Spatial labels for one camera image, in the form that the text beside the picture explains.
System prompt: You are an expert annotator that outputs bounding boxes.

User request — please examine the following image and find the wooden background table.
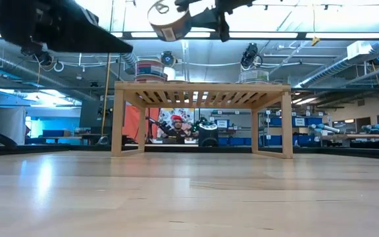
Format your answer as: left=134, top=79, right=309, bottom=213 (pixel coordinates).
left=320, top=133, right=379, bottom=140

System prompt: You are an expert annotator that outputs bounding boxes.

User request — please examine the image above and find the yellow hanging strap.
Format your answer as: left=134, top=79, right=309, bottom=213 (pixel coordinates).
left=100, top=54, right=112, bottom=138

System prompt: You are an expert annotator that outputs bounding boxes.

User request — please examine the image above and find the grey panel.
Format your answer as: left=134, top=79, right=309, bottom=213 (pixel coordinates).
left=78, top=99, right=115, bottom=136

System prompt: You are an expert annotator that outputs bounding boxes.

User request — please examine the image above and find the green label flat-lid can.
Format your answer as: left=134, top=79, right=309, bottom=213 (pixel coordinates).
left=238, top=68, right=270, bottom=84

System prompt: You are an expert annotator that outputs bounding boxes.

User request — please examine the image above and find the colourful poster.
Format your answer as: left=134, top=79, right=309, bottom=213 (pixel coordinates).
left=159, top=107, right=195, bottom=130

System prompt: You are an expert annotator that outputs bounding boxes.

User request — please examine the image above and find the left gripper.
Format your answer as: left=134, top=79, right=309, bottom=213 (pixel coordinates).
left=0, top=0, right=134, bottom=55

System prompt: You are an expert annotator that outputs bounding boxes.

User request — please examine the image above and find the grey ribbed flexible duct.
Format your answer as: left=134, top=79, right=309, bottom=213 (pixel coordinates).
left=120, top=52, right=138, bottom=75

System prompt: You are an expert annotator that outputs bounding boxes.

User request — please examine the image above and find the blue storage bin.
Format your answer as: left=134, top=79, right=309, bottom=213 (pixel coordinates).
left=291, top=116, right=324, bottom=128
left=218, top=136, right=253, bottom=147

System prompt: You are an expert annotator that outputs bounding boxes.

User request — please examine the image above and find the white cylindrical object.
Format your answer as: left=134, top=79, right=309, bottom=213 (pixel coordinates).
left=163, top=65, right=177, bottom=82

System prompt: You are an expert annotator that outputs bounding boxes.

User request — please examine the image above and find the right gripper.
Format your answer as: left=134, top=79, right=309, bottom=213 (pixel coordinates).
left=174, top=0, right=256, bottom=43

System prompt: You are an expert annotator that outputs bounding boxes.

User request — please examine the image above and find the grey ceiling pipe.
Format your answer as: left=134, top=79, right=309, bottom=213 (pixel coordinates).
left=339, top=61, right=379, bottom=87

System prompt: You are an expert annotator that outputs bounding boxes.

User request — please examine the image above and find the orange banner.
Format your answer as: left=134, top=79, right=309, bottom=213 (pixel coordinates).
left=122, top=104, right=161, bottom=143

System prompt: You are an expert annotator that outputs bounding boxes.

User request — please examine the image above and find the black ceiling camera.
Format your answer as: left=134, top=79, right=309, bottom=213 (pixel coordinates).
left=159, top=50, right=178, bottom=68
left=21, top=49, right=54, bottom=66
left=240, top=41, right=263, bottom=70

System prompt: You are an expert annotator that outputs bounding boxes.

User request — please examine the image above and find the silver ventilation duct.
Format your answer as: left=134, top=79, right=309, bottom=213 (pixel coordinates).
left=0, top=45, right=98, bottom=103
left=294, top=41, right=379, bottom=88

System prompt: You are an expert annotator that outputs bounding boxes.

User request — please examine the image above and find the wooden slatted shelf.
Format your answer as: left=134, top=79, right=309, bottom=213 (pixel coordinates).
left=111, top=81, right=293, bottom=159

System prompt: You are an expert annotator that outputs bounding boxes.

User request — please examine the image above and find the person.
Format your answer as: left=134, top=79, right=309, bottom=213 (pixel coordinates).
left=161, top=114, right=199, bottom=145

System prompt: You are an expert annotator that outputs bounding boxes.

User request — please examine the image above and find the white cloth screen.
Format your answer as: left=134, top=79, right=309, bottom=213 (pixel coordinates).
left=0, top=105, right=26, bottom=145

